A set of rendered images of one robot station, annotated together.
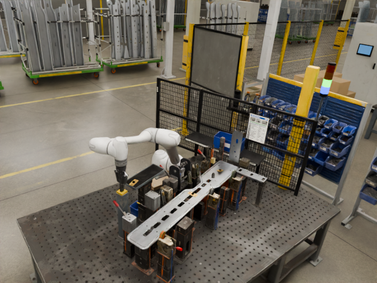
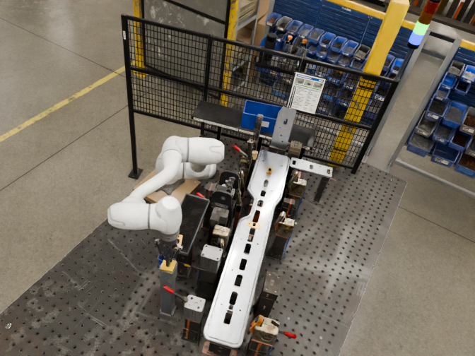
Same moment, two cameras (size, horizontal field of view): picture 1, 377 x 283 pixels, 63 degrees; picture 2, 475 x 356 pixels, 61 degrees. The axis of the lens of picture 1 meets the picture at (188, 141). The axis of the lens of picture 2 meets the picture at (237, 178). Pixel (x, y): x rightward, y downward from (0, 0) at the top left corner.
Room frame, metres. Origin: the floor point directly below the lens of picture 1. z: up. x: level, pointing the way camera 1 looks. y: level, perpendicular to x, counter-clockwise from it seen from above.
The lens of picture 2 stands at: (0.89, 0.70, 2.82)
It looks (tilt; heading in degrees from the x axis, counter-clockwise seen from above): 45 degrees down; 334
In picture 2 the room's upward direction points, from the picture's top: 10 degrees clockwise
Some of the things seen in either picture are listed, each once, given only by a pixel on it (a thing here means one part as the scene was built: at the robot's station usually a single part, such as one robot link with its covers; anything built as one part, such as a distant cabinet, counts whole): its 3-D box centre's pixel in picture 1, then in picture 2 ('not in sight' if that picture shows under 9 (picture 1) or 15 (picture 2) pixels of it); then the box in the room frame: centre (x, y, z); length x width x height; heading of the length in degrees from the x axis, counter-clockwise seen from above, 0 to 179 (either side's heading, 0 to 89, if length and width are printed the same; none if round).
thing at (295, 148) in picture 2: (242, 174); (290, 163); (2.69, -0.58, 0.88); 0.08 x 0.08 x 0.36; 57
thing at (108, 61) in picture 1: (129, 39); not in sight; (10.01, 2.08, 0.88); 1.91 x 1.01 x 1.76; 133
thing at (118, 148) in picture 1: (118, 147); (165, 214); (1.91, 0.49, 1.53); 0.13 x 0.11 x 0.16; 76
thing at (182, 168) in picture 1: (179, 185); (223, 209); (2.33, 0.05, 0.94); 0.18 x 0.13 x 0.49; 147
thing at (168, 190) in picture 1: (166, 206); (218, 251); (2.09, 0.15, 0.89); 0.13 x 0.11 x 0.38; 57
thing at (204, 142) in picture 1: (223, 147); (254, 124); (3.00, -0.39, 1.02); 0.90 x 0.22 x 0.03; 57
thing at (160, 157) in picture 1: (160, 160); (169, 164); (2.81, 0.28, 0.91); 0.18 x 0.16 x 0.22; 76
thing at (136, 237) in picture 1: (192, 196); (254, 228); (2.12, -0.07, 1.00); 1.38 x 0.22 x 0.02; 147
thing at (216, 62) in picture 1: (211, 92); (183, 10); (4.93, -0.31, 1.00); 1.34 x 0.14 x 2.00; 41
